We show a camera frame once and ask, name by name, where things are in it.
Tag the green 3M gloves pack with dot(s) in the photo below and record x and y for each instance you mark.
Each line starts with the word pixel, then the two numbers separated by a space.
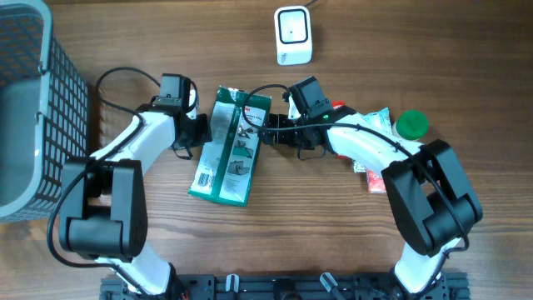
pixel 226 166

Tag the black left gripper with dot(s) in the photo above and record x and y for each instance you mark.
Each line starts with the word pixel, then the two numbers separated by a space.
pixel 206 137

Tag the orange Kleenex tissue pack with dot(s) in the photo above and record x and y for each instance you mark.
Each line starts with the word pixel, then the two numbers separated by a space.
pixel 375 183

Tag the green Axe Brand box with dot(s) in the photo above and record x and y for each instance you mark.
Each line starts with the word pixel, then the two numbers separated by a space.
pixel 358 167

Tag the mint green wipes pack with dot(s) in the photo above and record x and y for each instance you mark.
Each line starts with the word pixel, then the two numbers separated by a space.
pixel 380 119

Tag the green lid jar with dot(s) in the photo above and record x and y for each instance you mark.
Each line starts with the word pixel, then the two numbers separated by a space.
pixel 411 125

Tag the white barcode scanner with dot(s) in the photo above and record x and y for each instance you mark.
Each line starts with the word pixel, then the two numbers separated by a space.
pixel 293 35

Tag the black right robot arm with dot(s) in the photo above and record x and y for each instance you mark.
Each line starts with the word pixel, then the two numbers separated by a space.
pixel 432 200

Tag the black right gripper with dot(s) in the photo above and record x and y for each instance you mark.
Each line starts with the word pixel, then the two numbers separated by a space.
pixel 289 141

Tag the grey plastic mesh basket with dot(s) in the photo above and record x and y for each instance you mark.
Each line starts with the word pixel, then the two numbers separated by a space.
pixel 45 110

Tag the red Nescafe sachet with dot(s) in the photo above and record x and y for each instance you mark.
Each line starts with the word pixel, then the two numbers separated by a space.
pixel 338 104

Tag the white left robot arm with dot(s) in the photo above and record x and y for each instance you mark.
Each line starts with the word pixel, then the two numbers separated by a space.
pixel 102 213

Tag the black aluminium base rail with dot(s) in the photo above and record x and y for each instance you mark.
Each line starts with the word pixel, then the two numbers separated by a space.
pixel 372 285

